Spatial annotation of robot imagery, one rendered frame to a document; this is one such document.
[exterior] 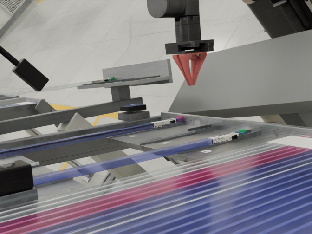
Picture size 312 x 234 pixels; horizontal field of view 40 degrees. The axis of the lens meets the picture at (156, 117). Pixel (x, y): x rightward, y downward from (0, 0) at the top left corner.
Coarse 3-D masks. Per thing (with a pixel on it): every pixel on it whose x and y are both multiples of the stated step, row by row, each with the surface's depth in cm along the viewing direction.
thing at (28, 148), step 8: (176, 120) 95; (120, 128) 88; (128, 128) 88; (136, 128) 89; (144, 128) 91; (152, 128) 92; (80, 136) 82; (88, 136) 83; (96, 136) 84; (104, 136) 85; (32, 144) 78; (40, 144) 78; (48, 144) 79; (56, 144) 80; (64, 144) 80; (0, 152) 74; (8, 152) 75; (16, 152) 75; (24, 152) 76
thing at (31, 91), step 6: (66, 84) 127; (72, 84) 128; (78, 84) 129; (84, 84) 131; (24, 90) 119; (30, 90) 120; (42, 90) 122; (48, 90) 124; (0, 96) 115; (6, 96) 116
